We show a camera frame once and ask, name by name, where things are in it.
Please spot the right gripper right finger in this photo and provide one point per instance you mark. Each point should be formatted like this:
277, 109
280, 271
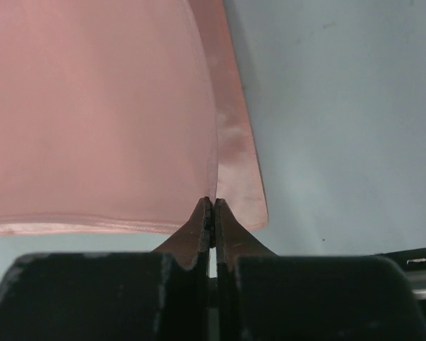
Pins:
263, 296

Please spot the pink satin napkin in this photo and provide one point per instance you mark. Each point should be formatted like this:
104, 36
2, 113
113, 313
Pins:
119, 116

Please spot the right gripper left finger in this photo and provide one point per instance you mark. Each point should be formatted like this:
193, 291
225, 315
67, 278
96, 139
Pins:
156, 295

